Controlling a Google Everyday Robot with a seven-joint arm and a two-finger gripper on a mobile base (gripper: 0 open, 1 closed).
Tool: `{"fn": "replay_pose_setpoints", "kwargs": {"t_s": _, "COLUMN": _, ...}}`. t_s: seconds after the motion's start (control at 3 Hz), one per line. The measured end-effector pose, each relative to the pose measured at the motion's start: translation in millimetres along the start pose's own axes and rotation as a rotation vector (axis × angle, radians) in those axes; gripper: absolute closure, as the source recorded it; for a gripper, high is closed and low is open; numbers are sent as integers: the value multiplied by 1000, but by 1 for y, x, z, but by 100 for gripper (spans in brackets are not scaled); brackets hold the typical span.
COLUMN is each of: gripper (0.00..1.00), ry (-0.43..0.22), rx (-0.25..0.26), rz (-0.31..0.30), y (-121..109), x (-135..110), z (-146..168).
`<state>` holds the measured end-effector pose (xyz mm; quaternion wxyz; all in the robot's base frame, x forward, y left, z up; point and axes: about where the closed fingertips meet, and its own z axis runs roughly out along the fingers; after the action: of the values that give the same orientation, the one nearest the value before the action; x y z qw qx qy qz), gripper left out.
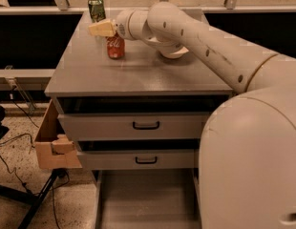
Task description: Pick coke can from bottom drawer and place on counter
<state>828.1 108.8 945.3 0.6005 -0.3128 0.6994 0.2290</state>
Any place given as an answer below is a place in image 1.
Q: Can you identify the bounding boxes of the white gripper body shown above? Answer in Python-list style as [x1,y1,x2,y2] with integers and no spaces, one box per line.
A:
[116,10,153,41]

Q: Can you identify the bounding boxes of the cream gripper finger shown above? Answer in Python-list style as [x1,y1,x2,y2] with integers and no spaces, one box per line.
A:
[89,19,116,37]

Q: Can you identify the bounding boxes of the red coke can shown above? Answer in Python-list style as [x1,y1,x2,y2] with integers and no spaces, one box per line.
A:
[106,33,125,59]

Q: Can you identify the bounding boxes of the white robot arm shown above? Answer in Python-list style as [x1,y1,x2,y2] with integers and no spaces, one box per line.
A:
[89,2,296,229]

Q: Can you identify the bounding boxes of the green soda can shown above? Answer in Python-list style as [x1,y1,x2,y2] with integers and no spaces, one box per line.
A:
[88,0,106,22]

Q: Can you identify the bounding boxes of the grey drawer cabinet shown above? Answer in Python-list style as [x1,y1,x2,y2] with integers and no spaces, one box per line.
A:
[44,9,244,229]

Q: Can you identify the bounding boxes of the grey top drawer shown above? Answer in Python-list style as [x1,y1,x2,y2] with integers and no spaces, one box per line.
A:
[58,113,208,141]

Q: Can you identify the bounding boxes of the grey drawer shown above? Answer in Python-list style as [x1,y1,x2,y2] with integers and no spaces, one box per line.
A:
[94,169,201,229]
[77,149,199,170]
[58,113,208,141]

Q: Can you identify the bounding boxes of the grey middle drawer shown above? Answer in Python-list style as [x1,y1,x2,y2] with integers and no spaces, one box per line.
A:
[77,149,199,170]

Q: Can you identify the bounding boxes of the grey bottom drawer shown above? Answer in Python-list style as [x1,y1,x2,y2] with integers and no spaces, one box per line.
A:
[94,169,201,229]

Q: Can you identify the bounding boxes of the white bowl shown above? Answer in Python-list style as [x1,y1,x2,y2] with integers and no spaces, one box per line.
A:
[159,46,188,59]

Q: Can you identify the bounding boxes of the grey metal railing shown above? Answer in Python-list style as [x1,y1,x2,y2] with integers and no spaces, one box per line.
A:
[0,0,296,93]

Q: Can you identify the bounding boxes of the wooden side box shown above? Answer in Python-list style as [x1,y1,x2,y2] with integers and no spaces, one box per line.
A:
[34,102,81,169]

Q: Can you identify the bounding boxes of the black tripod stand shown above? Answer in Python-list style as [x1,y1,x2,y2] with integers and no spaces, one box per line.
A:
[0,168,68,229]

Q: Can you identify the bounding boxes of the black cable on left floor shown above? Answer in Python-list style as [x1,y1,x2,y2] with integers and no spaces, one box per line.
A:
[0,86,41,193]

